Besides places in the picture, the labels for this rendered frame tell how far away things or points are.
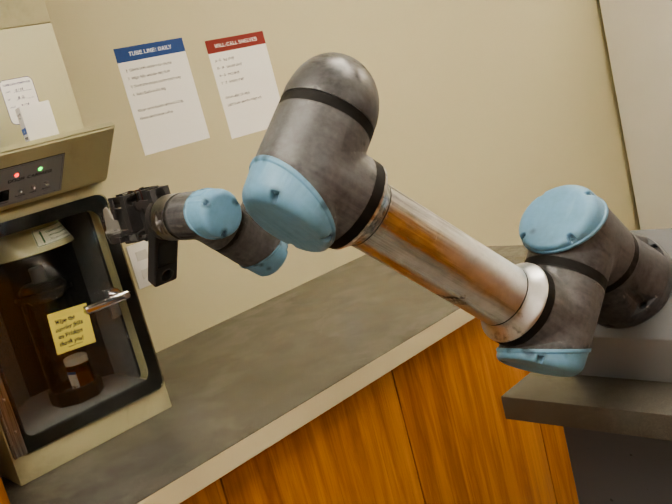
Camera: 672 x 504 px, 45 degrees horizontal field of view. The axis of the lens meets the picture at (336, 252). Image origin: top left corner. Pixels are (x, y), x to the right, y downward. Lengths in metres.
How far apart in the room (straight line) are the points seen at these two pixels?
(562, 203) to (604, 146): 2.73
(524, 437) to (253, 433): 0.86
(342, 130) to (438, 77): 2.08
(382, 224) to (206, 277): 1.33
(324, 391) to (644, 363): 0.57
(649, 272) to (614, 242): 0.10
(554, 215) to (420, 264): 0.25
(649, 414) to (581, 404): 0.10
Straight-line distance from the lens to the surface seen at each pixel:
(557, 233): 1.12
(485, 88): 3.17
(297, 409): 1.48
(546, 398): 1.28
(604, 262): 1.14
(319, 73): 0.91
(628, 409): 1.22
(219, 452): 1.39
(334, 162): 0.87
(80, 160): 1.50
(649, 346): 1.27
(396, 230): 0.93
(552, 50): 3.59
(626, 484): 1.36
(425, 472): 1.80
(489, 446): 1.96
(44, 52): 1.59
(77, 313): 1.55
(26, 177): 1.46
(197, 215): 1.19
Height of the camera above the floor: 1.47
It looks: 11 degrees down
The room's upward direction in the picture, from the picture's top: 15 degrees counter-clockwise
